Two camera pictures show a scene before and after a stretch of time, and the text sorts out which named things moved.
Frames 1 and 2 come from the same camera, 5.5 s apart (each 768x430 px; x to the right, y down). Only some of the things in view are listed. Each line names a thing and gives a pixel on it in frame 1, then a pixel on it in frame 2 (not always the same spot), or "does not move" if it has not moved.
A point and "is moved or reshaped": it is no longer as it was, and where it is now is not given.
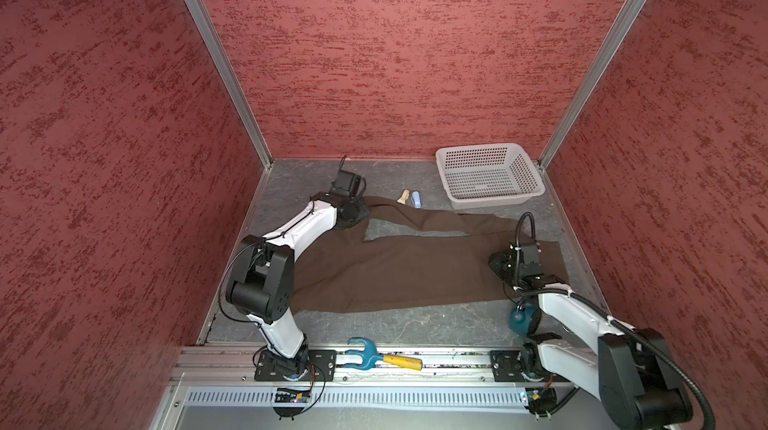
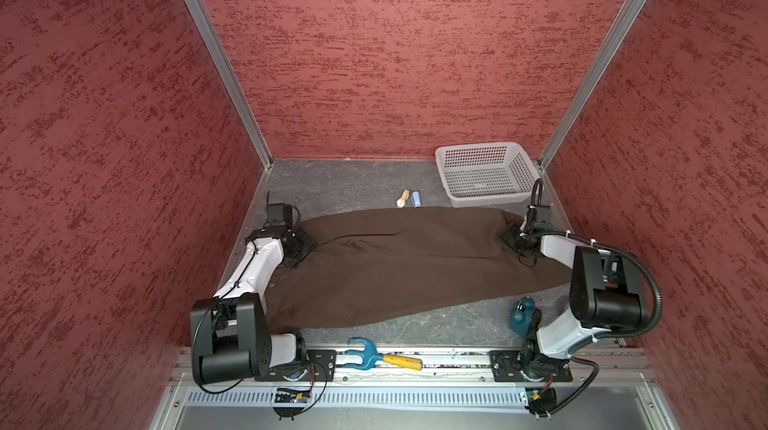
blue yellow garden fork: [373, 357] does not move
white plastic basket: [487, 175] does not move
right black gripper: [497, 258] → [507, 235]
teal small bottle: [520, 317] does not move
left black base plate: [321, 363] does not move
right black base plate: [505, 366] does not move
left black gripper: [362, 213] → [309, 244]
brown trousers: [340, 268] is moved or reshaped
